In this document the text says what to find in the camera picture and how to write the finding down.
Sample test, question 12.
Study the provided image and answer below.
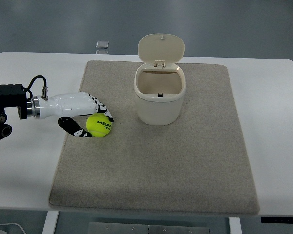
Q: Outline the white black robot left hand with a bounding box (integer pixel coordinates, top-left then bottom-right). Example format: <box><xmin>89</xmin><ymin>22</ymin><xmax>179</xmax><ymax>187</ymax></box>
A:
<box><xmin>35</xmin><ymin>92</ymin><xmax>114</xmax><ymax>137</ymax></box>

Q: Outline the yellow tennis ball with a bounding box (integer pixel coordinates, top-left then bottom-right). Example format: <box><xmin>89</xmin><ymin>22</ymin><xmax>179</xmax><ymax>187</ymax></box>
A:
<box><xmin>86</xmin><ymin>113</ymin><xmax>112</xmax><ymax>137</ymax></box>

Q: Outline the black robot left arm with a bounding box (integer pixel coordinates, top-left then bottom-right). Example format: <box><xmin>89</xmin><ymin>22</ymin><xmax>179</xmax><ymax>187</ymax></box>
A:
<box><xmin>0</xmin><ymin>75</ymin><xmax>48</xmax><ymax>140</ymax></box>

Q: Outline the floor socket plate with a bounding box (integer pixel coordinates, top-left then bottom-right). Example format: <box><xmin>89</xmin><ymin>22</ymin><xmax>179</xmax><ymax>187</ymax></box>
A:
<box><xmin>96</xmin><ymin>40</ymin><xmax>109</xmax><ymax>49</ymax></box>

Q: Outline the cream bin with open lid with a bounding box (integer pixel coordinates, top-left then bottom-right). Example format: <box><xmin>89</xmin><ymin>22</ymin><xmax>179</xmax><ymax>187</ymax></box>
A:
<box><xmin>134</xmin><ymin>33</ymin><xmax>186</xmax><ymax>125</ymax></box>

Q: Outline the white left table leg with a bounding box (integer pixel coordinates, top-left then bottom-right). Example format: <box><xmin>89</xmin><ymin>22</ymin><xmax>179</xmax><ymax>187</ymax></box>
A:
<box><xmin>42</xmin><ymin>211</ymin><xmax>59</xmax><ymax>234</ymax></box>

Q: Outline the white table leg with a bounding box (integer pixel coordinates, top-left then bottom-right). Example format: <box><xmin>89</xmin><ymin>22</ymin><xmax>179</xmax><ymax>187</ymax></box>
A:
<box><xmin>42</xmin><ymin>211</ymin><xmax>59</xmax><ymax>234</ymax></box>
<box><xmin>229</xmin><ymin>217</ymin><xmax>242</xmax><ymax>234</ymax></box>

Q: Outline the beige felt mat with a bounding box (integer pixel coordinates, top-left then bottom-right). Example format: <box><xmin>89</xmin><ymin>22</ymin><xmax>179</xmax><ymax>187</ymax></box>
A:
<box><xmin>49</xmin><ymin>61</ymin><xmax>259</xmax><ymax>216</ymax></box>

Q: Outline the white right table leg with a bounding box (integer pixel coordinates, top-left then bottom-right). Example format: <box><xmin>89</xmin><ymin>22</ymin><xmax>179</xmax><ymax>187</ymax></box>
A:
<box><xmin>229</xmin><ymin>217</ymin><xmax>242</xmax><ymax>234</ymax></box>

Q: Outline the black table control panel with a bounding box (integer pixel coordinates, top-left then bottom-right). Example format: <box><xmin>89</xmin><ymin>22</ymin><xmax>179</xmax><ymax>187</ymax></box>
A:
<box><xmin>261</xmin><ymin>217</ymin><xmax>293</xmax><ymax>224</ymax></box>

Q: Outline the grey metal base plate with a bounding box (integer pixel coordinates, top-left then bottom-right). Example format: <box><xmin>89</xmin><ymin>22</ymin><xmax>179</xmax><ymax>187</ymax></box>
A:
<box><xmin>87</xmin><ymin>222</ymin><xmax>210</xmax><ymax>234</ymax></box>

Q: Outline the white cable on floor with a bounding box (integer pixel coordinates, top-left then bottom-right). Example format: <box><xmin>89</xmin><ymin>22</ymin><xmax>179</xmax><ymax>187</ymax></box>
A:
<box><xmin>0</xmin><ymin>222</ymin><xmax>26</xmax><ymax>234</ymax></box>

